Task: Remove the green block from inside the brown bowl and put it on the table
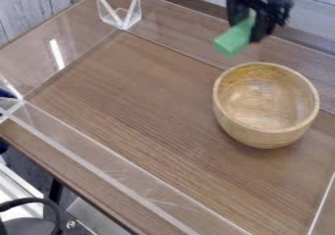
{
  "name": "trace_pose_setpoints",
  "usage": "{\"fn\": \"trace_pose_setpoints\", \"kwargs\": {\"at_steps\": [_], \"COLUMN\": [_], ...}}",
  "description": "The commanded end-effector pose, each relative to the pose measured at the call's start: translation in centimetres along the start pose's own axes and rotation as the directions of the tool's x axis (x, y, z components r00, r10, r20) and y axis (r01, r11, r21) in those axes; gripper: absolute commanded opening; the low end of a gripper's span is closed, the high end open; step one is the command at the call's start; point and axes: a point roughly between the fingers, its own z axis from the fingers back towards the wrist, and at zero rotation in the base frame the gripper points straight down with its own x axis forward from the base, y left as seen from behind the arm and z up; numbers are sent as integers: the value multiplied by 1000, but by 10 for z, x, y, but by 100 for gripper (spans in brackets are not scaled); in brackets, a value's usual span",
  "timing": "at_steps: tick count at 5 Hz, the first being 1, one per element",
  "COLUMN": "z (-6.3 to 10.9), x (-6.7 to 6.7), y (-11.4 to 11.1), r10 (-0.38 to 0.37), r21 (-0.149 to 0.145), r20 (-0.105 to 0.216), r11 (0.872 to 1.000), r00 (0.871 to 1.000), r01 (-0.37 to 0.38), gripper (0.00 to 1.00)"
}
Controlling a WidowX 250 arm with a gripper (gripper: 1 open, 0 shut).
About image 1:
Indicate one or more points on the green rectangular block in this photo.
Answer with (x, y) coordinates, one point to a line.
(233, 41)

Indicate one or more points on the clear acrylic corner bracket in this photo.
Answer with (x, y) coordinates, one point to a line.
(121, 18)

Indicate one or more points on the light wooden bowl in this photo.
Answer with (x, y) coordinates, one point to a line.
(266, 104)

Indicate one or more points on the black table leg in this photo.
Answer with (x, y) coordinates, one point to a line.
(56, 191)

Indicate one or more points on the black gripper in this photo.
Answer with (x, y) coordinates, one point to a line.
(272, 12)

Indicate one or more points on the clear acrylic barrier wall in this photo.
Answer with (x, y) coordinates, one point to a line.
(116, 117)

